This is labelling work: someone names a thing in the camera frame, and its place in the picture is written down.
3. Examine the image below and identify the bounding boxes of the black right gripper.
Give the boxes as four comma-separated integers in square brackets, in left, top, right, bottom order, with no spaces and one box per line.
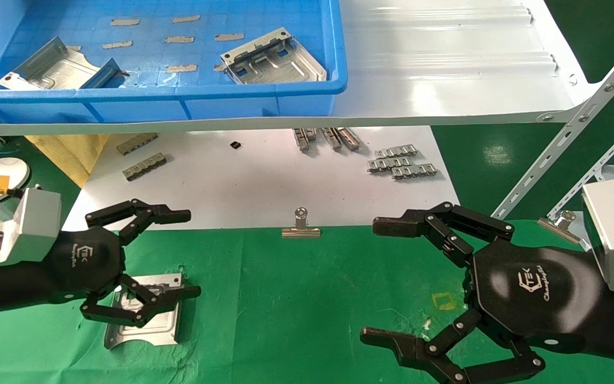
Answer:
[360,202,603,384]

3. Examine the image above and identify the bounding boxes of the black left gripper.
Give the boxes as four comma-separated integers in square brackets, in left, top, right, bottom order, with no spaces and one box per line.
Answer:
[46,199,202,328]

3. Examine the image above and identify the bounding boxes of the stamped sheet metal part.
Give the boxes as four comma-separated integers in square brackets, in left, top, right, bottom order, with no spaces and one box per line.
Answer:
[220,28,328,85]
[103,273,185,350]
[0,36,127,90]

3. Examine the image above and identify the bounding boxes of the green cloth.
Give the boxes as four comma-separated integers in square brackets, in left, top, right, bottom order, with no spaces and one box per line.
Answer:
[0,220,614,384]

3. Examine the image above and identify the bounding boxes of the white board sheet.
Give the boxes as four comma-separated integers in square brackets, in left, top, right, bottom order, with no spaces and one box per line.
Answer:
[62,126,465,231]

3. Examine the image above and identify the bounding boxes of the silver binder clip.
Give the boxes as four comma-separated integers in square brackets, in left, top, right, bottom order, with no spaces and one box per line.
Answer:
[281,207,321,238]
[538,210,587,245]

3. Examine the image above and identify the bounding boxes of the yellow woven bag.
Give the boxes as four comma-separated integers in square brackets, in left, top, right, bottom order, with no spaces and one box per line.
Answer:
[25,133,111,188]

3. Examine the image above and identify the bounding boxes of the blue plastic bin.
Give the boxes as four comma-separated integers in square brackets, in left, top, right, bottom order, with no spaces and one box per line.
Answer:
[0,0,348,124]

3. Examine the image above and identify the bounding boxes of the white metal shelf panel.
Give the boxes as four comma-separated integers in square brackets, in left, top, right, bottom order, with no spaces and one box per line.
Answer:
[0,0,603,137]

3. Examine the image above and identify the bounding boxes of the white slotted angle bar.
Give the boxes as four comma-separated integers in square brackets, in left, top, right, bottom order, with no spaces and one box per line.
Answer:
[547,109,614,219]
[491,40,614,220]

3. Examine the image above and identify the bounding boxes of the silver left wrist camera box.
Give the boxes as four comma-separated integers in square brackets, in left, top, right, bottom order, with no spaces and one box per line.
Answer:
[0,187,63,269]

